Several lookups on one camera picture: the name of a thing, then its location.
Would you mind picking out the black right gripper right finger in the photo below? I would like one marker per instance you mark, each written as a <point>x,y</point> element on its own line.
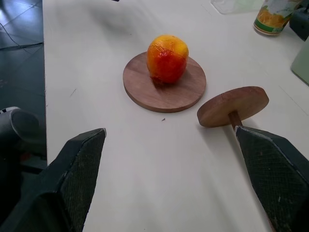
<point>272,174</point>

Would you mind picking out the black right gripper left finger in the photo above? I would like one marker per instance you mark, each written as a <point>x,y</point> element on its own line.
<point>77,178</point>

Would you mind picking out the wooden disc with stem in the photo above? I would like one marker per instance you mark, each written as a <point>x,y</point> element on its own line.
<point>233,106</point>

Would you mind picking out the dark grey round object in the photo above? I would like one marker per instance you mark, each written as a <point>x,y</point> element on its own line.
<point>17,128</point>

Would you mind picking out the pale green box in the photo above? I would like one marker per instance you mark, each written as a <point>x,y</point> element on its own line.
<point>301,65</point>

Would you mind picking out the round dark wooden base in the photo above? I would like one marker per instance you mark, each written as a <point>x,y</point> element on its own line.
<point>164,90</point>

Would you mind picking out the orange and red fruit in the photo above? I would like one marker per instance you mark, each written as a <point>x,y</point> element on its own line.
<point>167,60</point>

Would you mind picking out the black rounded device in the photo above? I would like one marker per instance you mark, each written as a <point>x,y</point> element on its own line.
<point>300,23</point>

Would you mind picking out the can with fruit label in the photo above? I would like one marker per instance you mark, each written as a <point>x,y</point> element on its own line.
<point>274,18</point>

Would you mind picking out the clear plastic container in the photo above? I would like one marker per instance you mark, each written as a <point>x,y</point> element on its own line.
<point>235,6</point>

